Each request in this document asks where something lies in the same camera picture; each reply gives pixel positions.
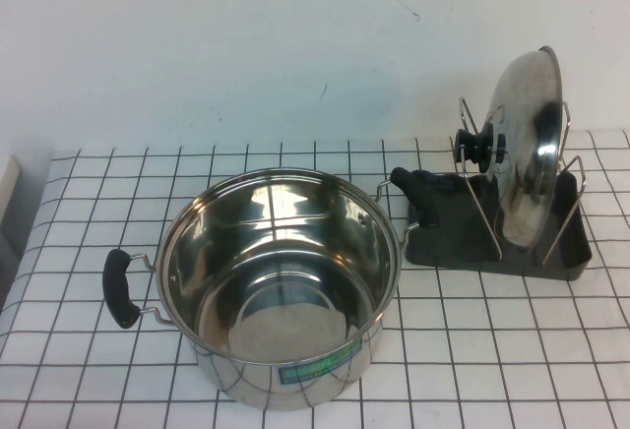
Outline stainless steel pot lid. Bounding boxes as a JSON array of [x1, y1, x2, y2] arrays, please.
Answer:
[[455, 45, 564, 253]]

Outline white black checked tablecloth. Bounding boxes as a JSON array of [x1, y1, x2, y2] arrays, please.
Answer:
[[0, 128, 630, 429]]

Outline beige board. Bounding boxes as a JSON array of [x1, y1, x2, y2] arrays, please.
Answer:
[[0, 153, 22, 259]]

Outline stainless steel pot black handles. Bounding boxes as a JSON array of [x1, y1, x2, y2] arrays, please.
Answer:
[[101, 165, 439, 409]]

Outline black tray wire lid rack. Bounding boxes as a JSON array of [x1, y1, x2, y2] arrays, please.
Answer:
[[403, 96, 594, 283]]

